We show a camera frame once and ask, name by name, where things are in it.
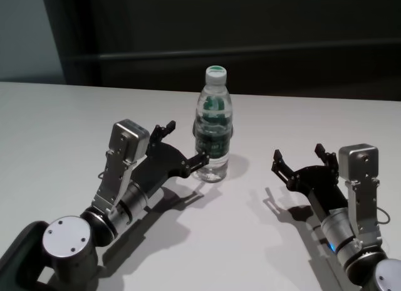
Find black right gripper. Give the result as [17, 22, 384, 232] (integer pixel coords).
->
[270, 143, 349, 217]

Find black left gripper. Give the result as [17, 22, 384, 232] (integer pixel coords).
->
[133, 120, 211, 199]

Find clear water bottle green label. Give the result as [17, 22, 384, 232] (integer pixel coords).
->
[192, 65, 234, 183]

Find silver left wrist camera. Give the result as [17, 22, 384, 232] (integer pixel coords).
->
[91, 119, 151, 217]

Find thin right wrist camera cable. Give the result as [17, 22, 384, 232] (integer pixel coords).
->
[377, 207, 392, 225]

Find thin grey horizontal rail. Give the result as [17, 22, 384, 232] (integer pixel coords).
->
[99, 41, 401, 62]

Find dark vertical frame post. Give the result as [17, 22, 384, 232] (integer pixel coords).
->
[46, 0, 105, 85]

